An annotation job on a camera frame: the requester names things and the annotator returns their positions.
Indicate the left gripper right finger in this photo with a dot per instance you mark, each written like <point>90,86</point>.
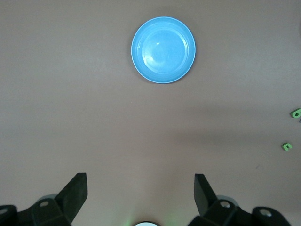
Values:
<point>207,200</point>

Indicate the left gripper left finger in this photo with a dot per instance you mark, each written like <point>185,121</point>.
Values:
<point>70,197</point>

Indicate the green foam small n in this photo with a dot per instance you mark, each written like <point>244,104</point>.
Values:
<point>284,146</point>

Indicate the green foam letter d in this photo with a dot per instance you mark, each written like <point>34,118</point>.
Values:
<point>292,113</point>

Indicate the brown table cover cloth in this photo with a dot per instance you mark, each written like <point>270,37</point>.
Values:
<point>70,94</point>

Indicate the blue plastic plate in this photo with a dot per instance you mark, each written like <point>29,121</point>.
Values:
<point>163,50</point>

